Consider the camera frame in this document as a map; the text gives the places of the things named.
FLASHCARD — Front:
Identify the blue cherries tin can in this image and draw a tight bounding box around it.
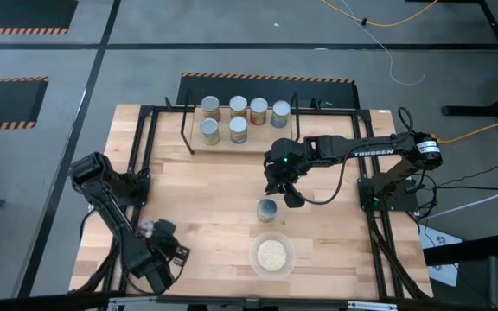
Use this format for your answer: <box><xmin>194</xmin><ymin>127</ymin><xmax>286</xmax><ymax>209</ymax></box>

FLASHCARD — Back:
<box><xmin>271</xmin><ymin>99</ymin><xmax>291</xmax><ymax>130</ymax></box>

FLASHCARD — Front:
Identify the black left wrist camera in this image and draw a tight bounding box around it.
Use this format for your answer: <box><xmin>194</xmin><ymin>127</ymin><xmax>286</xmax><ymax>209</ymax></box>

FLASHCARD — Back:
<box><xmin>170</xmin><ymin>244</ymin><xmax>191</xmax><ymax>266</ymax></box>

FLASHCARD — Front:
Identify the thick white cable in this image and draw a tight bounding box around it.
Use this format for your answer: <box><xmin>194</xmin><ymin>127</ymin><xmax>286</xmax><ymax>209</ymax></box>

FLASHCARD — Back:
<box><xmin>421</xmin><ymin>180</ymin><xmax>498</xmax><ymax>221</ymax></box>

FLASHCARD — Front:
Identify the blue green tomatoes tin can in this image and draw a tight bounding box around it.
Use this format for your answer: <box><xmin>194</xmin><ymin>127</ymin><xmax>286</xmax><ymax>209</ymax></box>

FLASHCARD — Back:
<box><xmin>228</xmin><ymin>116</ymin><xmax>249</xmax><ymax>145</ymax></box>

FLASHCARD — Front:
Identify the yellow orange corn tin can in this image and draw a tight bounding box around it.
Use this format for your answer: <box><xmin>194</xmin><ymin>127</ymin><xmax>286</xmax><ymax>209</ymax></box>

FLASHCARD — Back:
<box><xmin>228</xmin><ymin>95</ymin><xmax>249</xmax><ymax>120</ymax></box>

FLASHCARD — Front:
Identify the white printed paper sheet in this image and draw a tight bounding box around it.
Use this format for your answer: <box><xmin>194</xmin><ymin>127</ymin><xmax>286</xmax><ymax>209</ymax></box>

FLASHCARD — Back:
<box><xmin>417</xmin><ymin>224</ymin><xmax>461</xmax><ymax>287</ymax></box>

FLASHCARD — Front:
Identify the teal yellow carrots tin can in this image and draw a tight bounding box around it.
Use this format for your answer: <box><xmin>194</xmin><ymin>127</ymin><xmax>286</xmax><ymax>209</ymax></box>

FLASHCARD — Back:
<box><xmin>199</xmin><ymin>117</ymin><xmax>221</xmax><ymax>147</ymax></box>

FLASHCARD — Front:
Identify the translucent plastic bowl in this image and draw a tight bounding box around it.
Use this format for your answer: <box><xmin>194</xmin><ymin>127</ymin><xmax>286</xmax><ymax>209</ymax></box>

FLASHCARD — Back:
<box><xmin>249</xmin><ymin>231</ymin><xmax>297</xmax><ymax>280</ymax></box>

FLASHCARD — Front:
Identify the thin white cable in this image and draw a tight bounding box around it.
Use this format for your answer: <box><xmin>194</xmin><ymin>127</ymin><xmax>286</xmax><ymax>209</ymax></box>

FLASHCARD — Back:
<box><xmin>339</xmin><ymin>0</ymin><xmax>426</xmax><ymax>86</ymax></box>

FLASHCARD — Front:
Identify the red based orange tin can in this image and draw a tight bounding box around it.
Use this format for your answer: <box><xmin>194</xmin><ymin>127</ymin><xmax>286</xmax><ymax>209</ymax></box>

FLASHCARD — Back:
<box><xmin>249</xmin><ymin>97</ymin><xmax>270</xmax><ymax>127</ymax></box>

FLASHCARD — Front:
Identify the black aluminium rig frame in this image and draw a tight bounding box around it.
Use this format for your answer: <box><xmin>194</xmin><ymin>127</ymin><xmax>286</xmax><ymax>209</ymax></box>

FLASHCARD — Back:
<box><xmin>69</xmin><ymin>103</ymin><xmax>434</xmax><ymax>311</ymax></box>

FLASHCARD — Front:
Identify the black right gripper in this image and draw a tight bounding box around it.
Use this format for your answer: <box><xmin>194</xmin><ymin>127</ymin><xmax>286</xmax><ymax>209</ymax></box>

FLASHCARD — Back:
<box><xmin>264</xmin><ymin>137</ymin><xmax>315</xmax><ymax>208</ymax></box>

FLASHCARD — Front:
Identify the black floor stand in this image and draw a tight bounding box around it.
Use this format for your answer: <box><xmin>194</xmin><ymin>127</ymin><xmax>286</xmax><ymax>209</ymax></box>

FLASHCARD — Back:
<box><xmin>441</xmin><ymin>0</ymin><xmax>498</xmax><ymax>118</ymax></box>

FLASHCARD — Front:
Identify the yellow cable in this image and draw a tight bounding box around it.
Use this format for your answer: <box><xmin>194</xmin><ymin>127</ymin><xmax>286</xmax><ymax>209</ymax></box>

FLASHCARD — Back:
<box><xmin>437</xmin><ymin>112</ymin><xmax>498</xmax><ymax>145</ymax></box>
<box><xmin>321</xmin><ymin>0</ymin><xmax>440</xmax><ymax>28</ymax></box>

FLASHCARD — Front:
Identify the orange red pineapple tin can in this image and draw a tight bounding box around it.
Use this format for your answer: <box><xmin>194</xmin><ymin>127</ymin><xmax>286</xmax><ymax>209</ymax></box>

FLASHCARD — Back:
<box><xmin>201</xmin><ymin>95</ymin><xmax>222</xmax><ymax>123</ymax></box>

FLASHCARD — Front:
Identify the white rice heap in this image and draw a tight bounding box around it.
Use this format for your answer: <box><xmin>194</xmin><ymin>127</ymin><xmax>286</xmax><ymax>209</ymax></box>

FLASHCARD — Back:
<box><xmin>257</xmin><ymin>239</ymin><xmax>288</xmax><ymax>272</ymax></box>

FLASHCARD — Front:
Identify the black metal shelf frame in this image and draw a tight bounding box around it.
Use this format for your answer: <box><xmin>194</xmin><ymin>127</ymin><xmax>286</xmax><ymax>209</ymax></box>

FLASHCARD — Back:
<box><xmin>179</xmin><ymin>88</ymin><xmax>301</xmax><ymax>156</ymax></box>

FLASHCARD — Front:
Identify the green oranges tin can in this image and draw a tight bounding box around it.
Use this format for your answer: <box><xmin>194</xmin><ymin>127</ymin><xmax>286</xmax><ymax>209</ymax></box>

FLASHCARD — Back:
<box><xmin>256</xmin><ymin>198</ymin><xmax>278</xmax><ymax>224</ymax></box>

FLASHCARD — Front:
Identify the black mat with hazard stripes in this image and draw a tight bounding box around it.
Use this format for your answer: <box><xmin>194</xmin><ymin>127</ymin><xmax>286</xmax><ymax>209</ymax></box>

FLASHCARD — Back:
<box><xmin>0</xmin><ymin>76</ymin><xmax>50</xmax><ymax>132</ymax></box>
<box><xmin>0</xmin><ymin>0</ymin><xmax>80</xmax><ymax>35</ymax></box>
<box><xmin>175</xmin><ymin>72</ymin><xmax>361</xmax><ymax>111</ymax></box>

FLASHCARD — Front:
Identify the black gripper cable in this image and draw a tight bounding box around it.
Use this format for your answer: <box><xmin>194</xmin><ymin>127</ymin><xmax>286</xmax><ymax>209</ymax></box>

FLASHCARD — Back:
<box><xmin>294</xmin><ymin>150</ymin><xmax>354</xmax><ymax>206</ymax></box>

